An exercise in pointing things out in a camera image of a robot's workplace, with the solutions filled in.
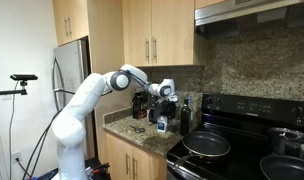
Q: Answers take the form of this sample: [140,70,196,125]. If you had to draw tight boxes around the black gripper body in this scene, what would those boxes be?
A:
[153,98,176,117]

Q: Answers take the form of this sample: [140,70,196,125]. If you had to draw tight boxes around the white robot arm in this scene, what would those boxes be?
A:
[51,64,178,180]

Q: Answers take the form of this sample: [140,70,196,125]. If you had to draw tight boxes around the white salt container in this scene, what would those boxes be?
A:
[157,116,168,132]

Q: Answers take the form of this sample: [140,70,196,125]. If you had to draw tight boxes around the scissors on counter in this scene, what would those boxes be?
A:
[129,125,145,133]

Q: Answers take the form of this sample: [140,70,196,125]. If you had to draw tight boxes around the black air fryer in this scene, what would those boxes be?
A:
[148,95,176,123]

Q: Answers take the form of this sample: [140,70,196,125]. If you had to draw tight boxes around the dark green glass bottle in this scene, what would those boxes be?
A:
[180,99,191,135]

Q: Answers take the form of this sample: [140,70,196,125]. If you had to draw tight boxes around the black coffee maker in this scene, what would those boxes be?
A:
[132,91,148,119]

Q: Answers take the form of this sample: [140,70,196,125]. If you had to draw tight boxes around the lower wooden cabinet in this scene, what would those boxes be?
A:
[106,132,167,180]

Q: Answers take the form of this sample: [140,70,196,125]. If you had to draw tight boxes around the wooden cabinet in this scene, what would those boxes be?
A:
[106,132,167,180]
[122,0,204,67]
[53,0,89,45]

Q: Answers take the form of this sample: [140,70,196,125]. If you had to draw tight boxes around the black electric stove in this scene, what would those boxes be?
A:
[167,93,304,180]

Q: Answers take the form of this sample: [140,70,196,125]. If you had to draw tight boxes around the stainless steel refrigerator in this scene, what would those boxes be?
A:
[51,39,96,160]

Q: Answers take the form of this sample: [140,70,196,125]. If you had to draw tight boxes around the stainless range hood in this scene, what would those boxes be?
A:
[195,0,304,39]

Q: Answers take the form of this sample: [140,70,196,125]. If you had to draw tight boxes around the black pot with lid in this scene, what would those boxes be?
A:
[268,128,304,159]

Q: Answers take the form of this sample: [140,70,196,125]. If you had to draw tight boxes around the large black skillet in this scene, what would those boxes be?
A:
[260,155,304,180]

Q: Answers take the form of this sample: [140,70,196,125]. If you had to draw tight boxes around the upper left wooden cabinet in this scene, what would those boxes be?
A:
[53,0,89,45]

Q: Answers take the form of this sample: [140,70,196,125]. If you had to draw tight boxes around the black frying pan with handle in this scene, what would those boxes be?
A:
[173,131,231,168]

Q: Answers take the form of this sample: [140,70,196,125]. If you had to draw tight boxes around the silver cabinet handle right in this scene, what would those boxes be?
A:
[132,158,137,180]

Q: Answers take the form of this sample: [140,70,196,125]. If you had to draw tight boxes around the silver cabinet handle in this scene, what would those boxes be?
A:
[126,153,130,175]
[132,158,137,180]

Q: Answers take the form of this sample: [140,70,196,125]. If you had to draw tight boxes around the silver cabinet handle left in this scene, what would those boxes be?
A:
[126,153,130,175]

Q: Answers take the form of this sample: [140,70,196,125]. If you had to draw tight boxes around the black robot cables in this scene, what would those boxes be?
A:
[15,108,65,180]

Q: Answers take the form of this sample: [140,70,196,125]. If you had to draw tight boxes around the black camera on stand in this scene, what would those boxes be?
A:
[0,74,38,95]

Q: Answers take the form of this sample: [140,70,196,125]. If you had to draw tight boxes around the white wall outlet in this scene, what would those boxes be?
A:
[11,151,22,164]

